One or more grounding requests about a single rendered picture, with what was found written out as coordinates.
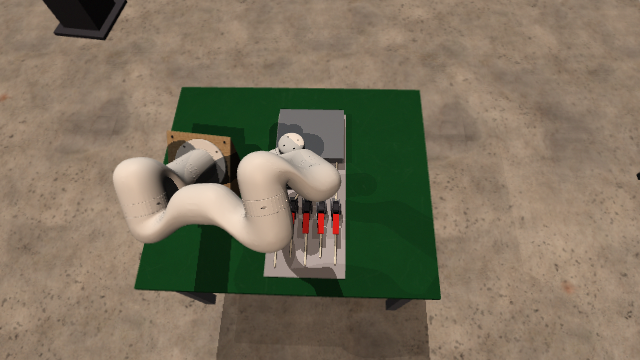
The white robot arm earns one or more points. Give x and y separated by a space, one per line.
188 191

